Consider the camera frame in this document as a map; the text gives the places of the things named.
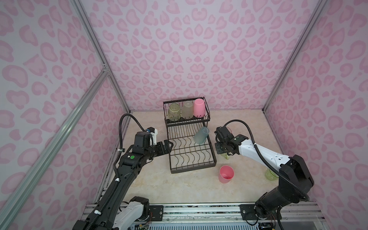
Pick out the pale green mug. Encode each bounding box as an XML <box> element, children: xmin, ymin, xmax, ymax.
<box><xmin>221</xmin><ymin>153</ymin><xmax>230</xmax><ymax>160</ymax></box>

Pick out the teal plastic cup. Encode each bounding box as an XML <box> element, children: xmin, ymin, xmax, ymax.
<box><xmin>194</xmin><ymin>126</ymin><xmax>209</xmax><ymax>145</ymax></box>

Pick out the bright green plastic cup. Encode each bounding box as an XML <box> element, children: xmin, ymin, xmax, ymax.
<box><xmin>168</xmin><ymin>103</ymin><xmax>181</xmax><ymax>122</ymax></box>

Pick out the pink plastic cup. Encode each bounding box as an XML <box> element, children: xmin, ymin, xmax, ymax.
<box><xmin>193</xmin><ymin>98</ymin><xmax>206</xmax><ymax>118</ymax></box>

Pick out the pale green textured cup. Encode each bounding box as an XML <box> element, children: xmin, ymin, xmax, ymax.
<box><xmin>181</xmin><ymin>101</ymin><xmax>194</xmax><ymax>120</ymax></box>

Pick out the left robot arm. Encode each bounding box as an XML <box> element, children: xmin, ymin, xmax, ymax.
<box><xmin>73</xmin><ymin>131</ymin><xmax>173</xmax><ymax>230</ymax></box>

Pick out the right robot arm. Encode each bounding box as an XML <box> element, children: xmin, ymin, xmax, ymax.
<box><xmin>214</xmin><ymin>126</ymin><xmax>314</xmax><ymax>219</ymax></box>

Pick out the pink cup front right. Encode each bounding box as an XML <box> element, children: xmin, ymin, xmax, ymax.
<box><xmin>218</xmin><ymin>165</ymin><xmax>234</xmax><ymax>184</ymax></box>

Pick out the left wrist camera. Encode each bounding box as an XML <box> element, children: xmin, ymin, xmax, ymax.
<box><xmin>146</xmin><ymin>127</ymin><xmax>158</xmax><ymax>146</ymax></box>

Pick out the black wire dish rack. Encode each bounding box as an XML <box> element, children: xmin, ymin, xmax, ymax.
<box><xmin>163</xmin><ymin>97</ymin><xmax>217</xmax><ymax>174</ymax></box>

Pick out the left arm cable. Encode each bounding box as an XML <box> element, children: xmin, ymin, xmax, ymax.
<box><xmin>118</xmin><ymin>113</ymin><xmax>146</xmax><ymax>153</ymax></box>

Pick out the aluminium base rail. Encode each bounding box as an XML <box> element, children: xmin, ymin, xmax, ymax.
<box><xmin>77</xmin><ymin>201</ymin><xmax>331</xmax><ymax>230</ymax></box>

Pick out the aluminium frame post left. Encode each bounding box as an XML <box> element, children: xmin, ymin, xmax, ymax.
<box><xmin>70</xmin><ymin>0</ymin><xmax>131</xmax><ymax>113</ymax></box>

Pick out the aluminium frame post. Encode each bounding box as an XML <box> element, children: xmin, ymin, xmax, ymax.
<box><xmin>262</xmin><ymin>0</ymin><xmax>329</xmax><ymax>114</ymax></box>
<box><xmin>70</xmin><ymin>0</ymin><xmax>131</xmax><ymax>113</ymax></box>

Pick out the aluminium frame post right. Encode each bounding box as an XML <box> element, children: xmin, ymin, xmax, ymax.
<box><xmin>262</xmin><ymin>0</ymin><xmax>329</xmax><ymax>114</ymax></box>

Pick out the aluminium frame diagonal bar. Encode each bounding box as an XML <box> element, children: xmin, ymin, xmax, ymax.
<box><xmin>1</xmin><ymin>70</ymin><xmax>109</xmax><ymax>230</ymax></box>

